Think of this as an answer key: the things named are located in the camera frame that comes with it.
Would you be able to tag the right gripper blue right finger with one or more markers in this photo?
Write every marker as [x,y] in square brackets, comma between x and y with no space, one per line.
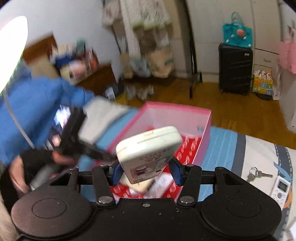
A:
[189,178]

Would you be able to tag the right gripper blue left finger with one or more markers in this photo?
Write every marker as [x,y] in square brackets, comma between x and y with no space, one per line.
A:
[104,177]

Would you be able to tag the pink cardboard box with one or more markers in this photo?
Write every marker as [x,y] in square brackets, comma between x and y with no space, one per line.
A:
[193,124]

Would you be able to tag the cream air conditioner remote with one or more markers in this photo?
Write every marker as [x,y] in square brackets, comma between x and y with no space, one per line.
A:
[144,156]

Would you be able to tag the silver keys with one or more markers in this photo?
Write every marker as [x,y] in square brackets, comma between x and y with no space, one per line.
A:
[254,173]

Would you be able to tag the white remote with purple button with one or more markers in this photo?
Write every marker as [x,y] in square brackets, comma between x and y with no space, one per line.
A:
[152,188]

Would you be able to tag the blue sleeve forearm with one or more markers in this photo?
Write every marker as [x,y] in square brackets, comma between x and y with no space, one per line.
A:
[34,101]

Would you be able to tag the person's left hand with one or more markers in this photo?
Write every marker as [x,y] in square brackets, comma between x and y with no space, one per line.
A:
[17,169]

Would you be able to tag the red eyeglass-print paper liner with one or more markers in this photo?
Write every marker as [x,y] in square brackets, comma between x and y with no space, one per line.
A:
[144,156]

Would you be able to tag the dark wooden dresser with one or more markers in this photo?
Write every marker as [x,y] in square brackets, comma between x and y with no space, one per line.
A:
[85,71]

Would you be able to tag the pair of grey sneakers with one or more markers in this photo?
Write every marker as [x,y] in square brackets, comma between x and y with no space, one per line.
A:
[142,94]

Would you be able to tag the striped blue white bedsheet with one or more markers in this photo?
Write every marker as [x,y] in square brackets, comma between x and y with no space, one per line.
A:
[234,151]

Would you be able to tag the small white remote on bed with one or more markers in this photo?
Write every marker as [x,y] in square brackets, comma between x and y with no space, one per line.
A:
[280,191]

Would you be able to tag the white printed plastic bag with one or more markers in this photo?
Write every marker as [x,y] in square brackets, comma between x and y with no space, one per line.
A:
[140,67]

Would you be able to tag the large brown paper bag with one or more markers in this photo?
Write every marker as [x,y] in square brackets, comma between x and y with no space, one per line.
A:
[161,62]

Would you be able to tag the colourful printed gift bag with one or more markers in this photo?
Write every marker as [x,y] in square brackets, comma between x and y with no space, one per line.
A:
[263,82]

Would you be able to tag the black suitcase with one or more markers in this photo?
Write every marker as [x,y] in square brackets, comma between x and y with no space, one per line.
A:
[235,69]

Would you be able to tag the teal tote bag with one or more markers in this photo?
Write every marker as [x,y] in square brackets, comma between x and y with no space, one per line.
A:
[236,33]

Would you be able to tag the pink hanging bag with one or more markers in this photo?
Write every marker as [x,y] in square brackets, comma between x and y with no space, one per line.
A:
[288,56]

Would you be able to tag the black metal rack frame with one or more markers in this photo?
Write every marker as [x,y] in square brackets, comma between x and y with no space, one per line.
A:
[196,75]

